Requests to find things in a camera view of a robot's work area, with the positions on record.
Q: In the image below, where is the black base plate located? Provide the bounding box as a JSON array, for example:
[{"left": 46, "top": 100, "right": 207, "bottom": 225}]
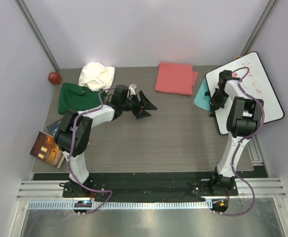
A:
[{"left": 32, "top": 172, "right": 269, "bottom": 202}]

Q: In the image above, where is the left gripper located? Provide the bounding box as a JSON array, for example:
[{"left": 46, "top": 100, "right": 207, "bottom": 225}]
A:
[{"left": 121, "top": 91, "right": 156, "bottom": 119}]

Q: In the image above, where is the brown orange book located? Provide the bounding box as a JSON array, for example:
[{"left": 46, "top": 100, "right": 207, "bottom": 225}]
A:
[{"left": 30, "top": 131, "right": 65, "bottom": 169}]

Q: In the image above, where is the white t shirt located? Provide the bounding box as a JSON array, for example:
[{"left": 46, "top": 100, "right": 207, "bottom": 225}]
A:
[{"left": 78, "top": 62, "right": 115, "bottom": 91}]

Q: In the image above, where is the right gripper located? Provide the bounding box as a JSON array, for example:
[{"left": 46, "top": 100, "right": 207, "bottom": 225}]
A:
[{"left": 210, "top": 88, "right": 229, "bottom": 112}]

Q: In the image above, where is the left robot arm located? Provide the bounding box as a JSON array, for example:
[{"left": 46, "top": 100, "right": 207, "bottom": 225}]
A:
[{"left": 54, "top": 85, "right": 157, "bottom": 197}]

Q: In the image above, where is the blue book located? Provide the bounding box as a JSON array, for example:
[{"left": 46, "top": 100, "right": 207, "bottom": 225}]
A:
[{"left": 47, "top": 119, "right": 62, "bottom": 136}]

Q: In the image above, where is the red cube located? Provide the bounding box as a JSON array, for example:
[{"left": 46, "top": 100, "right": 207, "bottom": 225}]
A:
[{"left": 48, "top": 72, "right": 62, "bottom": 85}]

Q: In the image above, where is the folded pink t shirt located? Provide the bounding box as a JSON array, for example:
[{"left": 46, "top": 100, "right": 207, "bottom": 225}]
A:
[{"left": 155, "top": 61, "right": 199, "bottom": 96}]

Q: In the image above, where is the teal board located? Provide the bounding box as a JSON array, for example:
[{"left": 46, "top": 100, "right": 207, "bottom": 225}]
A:
[{"left": 194, "top": 79, "right": 211, "bottom": 111}]

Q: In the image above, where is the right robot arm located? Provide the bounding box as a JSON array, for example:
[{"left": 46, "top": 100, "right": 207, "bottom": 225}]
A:
[{"left": 208, "top": 70, "right": 265, "bottom": 196}]

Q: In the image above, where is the green t shirt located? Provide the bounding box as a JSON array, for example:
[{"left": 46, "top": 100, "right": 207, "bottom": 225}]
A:
[{"left": 58, "top": 83, "right": 101, "bottom": 115}]

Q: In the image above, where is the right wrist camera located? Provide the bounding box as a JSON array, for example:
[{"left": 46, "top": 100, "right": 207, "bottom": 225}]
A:
[{"left": 217, "top": 70, "right": 240, "bottom": 90}]

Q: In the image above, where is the white whiteboard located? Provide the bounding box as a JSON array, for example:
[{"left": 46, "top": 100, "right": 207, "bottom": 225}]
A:
[{"left": 205, "top": 51, "right": 285, "bottom": 123}]

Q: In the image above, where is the aluminium rail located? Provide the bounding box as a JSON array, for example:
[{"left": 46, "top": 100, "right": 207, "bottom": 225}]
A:
[{"left": 17, "top": 178, "right": 286, "bottom": 200}]

